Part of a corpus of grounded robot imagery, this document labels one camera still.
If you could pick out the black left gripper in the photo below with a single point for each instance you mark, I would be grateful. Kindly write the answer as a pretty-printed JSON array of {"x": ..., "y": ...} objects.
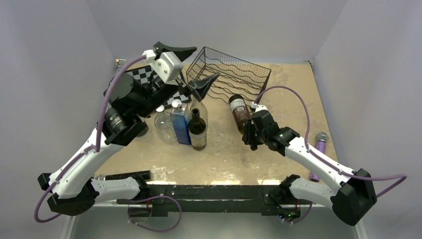
[{"x": 199, "y": 87}]

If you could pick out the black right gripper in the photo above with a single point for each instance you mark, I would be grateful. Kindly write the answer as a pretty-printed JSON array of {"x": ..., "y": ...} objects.
[{"x": 247, "y": 137}]

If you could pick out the clear glass bottle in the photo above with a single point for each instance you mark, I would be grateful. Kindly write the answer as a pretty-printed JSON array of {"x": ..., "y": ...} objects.
[{"x": 199, "y": 105}]

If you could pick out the black wire wine rack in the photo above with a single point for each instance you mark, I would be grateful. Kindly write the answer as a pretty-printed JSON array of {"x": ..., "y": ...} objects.
[{"x": 236, "y": 76}]

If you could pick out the dark green wine bottle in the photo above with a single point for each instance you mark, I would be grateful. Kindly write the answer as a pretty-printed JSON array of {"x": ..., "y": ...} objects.
[{"x": 197, "y": 130}]

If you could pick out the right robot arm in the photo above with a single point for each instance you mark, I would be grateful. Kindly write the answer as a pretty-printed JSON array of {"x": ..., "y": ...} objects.
[{"x": 349, "y": 193}]

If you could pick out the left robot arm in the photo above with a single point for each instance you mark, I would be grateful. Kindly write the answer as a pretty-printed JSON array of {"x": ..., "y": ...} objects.
[{"x": 72, "y": 189}]

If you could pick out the blue rectangular glass bottle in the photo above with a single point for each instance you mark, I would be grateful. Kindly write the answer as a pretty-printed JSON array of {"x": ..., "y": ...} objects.
[{"x": 180, "y": 119}]

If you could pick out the round clear bottle silver cap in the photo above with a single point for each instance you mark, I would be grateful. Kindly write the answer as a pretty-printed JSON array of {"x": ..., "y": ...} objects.
[{"x": 164, "y": 126}]

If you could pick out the clear round flask bottle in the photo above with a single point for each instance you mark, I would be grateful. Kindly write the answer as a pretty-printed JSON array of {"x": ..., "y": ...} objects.
[{"x": 143, "y": 132}]

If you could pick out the black white chessboard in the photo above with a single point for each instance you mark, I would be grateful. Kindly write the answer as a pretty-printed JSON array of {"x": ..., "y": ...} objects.
[{"x": 146, "y": 76}]

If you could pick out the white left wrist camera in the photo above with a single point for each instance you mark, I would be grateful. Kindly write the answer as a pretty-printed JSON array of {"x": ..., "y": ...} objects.
[{"x": 168, "y": 66}]

